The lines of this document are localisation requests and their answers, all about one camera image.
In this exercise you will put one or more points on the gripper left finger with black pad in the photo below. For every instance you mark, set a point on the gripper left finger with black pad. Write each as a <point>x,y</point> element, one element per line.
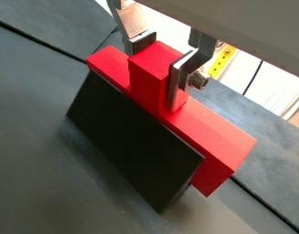
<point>130,17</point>

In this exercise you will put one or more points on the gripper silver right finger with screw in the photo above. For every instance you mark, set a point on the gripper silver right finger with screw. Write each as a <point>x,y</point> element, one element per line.
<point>185,73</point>

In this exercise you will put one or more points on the red interlocking block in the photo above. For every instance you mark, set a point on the red interlocking block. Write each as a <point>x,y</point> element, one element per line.
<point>140,76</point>

